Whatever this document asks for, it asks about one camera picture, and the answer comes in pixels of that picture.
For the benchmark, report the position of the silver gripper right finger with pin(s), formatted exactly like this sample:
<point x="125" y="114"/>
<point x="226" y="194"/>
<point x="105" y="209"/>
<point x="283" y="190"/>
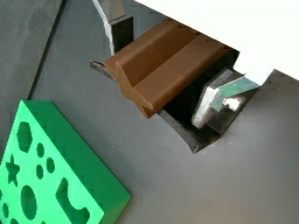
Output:
<point x="222" y="93"/>

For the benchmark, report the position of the dark grey curved fixture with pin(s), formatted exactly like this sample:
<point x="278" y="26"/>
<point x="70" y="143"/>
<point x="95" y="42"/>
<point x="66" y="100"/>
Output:
<point x="179" y="89"/>

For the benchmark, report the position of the green shape sorter board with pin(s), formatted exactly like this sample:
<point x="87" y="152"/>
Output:
<point x="54" y="180"/>

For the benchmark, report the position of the brown star prism block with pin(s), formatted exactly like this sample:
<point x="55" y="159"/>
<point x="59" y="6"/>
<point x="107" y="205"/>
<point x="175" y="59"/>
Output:
<point x="161" y="63"/>

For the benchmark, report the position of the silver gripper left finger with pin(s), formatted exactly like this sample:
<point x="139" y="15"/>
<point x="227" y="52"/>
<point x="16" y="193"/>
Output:
<point x="118" y="23"/>

